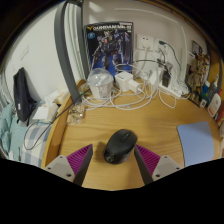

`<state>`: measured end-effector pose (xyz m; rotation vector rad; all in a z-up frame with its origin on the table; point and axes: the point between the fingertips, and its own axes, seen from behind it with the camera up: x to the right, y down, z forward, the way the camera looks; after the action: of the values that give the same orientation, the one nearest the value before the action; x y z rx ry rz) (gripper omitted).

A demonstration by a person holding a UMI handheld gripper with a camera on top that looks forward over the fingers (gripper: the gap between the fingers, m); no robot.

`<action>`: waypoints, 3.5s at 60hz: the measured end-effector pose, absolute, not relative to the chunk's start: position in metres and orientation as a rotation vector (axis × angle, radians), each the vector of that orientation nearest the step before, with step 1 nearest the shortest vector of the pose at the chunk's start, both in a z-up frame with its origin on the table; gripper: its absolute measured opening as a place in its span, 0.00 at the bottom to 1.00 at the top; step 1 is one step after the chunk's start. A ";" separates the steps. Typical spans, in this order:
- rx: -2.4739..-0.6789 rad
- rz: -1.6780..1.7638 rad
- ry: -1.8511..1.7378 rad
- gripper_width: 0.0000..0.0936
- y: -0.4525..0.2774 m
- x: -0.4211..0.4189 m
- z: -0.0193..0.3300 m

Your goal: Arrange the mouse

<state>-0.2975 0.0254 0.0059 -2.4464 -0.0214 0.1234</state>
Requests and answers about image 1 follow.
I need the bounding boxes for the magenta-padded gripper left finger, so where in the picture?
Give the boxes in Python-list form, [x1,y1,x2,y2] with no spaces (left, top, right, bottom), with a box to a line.
[43,143,94,187]

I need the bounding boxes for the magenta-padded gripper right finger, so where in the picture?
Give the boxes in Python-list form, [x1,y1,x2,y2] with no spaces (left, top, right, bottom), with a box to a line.
[133,144,184,186]

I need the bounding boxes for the black computer mouse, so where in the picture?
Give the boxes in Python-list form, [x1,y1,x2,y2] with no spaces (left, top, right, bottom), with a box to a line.
[103,128,139,165]

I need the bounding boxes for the light blue mouse pad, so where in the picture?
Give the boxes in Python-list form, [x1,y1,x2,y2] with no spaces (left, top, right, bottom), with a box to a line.
[176,121,215,168]

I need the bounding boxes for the crumpled clear plastic wrapper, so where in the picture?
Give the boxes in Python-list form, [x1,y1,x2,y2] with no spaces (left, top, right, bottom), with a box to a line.
[66,102,86,126]

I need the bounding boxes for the white tissue packs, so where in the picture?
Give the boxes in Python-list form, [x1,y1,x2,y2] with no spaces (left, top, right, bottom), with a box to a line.
[31,89,69,123]

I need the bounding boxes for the blue checked bedding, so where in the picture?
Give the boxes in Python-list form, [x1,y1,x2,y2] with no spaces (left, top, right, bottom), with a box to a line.
[0,99,51,168]

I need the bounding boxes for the white power strip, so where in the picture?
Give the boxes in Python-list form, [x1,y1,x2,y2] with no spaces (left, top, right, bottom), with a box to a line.
[158,81,184,99]

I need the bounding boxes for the clear domed plastic cup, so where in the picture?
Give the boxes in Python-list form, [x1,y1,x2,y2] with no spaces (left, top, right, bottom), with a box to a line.
[87,67,115,100]

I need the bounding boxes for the white power adapter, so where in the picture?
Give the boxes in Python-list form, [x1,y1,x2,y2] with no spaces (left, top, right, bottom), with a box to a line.
[146,68,161,88]

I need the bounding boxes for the blue bottle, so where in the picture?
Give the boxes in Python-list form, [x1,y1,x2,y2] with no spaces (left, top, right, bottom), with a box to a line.
[201,79,212,101]

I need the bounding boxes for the white cube charger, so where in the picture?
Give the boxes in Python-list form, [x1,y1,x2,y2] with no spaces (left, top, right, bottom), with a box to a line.
[114,70,134,93]

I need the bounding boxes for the brown tree figure model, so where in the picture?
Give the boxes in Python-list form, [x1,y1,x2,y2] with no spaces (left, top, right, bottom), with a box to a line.
[184,53,211,98]

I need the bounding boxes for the metal cup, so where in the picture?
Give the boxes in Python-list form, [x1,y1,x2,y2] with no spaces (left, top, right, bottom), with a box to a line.
[156,58,174,76]

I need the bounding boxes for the dark blue model kit box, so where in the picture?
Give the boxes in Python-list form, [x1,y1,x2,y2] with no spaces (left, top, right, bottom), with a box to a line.
[83,21,134,78]

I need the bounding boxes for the tangled white cables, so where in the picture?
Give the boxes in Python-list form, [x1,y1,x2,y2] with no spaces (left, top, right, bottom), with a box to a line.
[81,59,178,111]

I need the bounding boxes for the grey metal shelf frame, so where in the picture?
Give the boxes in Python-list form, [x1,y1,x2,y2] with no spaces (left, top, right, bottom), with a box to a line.
[54,0,91,104]

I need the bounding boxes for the black plugged cable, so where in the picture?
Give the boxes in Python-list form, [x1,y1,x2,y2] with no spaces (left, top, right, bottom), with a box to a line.
[159,39,183,71]

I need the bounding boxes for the white wall socket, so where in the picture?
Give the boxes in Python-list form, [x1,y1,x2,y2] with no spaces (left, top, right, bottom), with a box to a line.
[153,36,169,54]
[135,33,155,52]

